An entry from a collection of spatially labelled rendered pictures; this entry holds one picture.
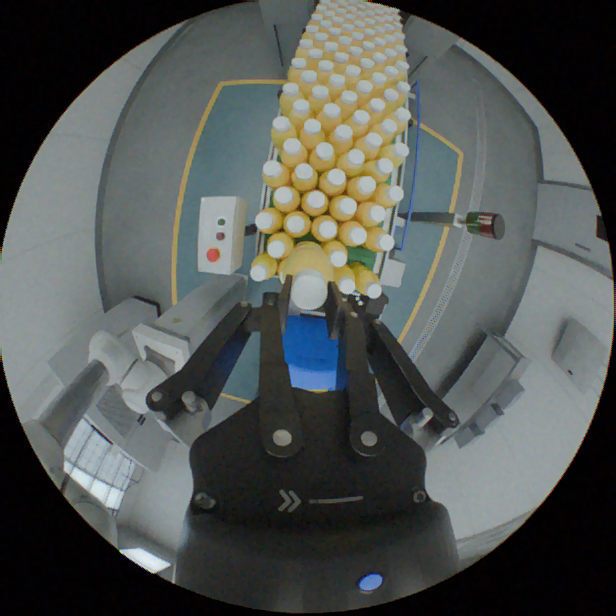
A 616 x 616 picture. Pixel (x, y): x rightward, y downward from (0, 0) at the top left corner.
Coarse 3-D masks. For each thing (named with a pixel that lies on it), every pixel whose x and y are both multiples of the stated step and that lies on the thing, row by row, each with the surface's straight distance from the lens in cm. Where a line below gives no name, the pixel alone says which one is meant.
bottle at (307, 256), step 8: (296, 248) 31; (304, 248) 27; (312, 248) 27; (320, 248) 32; (296, 256) 24; (304, 256) 23; (312, 256) 23; (320, 256) 24; (288, 264) 24; (296, 264) 23; (304, 264) 22; (312, 264) 22; (320, 264) 23; (328, 264) 24; (288, 272) 23; (296, 272) 22; (304, 272) 21; (320, 272) 22; (328, 272) 23; (328, 280) 23
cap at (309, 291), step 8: (312, 272) 21; (296, 280) 19; (304, 280) 19; (312, 280) 19; (320, 280) 19; (296, 288) 19; (304, 288) 19; (312, 288) 19; (320, 288) 19; (296, 296) 20; (304, 296) 20; (312, 296) 20; (320, 296) 20; (296, 304) 20; (304, 304) 20; (312, 304) 20; (320, 304) 20
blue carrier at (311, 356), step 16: (288, 320) 62; (304, 320) 63; (320, 320) 65; (288, 336) 54; (304, 336) 55; (320, 336) 56; (288, 352) 48; (304, 352) 49; (320, 352) 50; (336, 352) 52; (304, 368) 45; (320, 368) 45; (336, 368) 47; (304, 384) 48; (320, 384) 48
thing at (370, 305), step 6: (360, 294) 70; (384, 294) 66; (360, 300) 69; (366, 300) 64; (372, 300) 63; (378, 300) 64; (384, 300) 65; (366, 306) 64; (372, 306) 64; (378, 306) 65; (384, 306) 66; (366, 312) 65; (372, 312) 65; (378, 312) 66
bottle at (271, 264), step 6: (264, 252) 56; (258, 258) 50; (264, 258) 50; (270, 258) 51; (252, 264) 51; (258, 264) 48; (264, 264) 49; (270, 264) 49; (276, 264) 52; (270, 270) 49; (276, 270) 53; (270, 276) 51
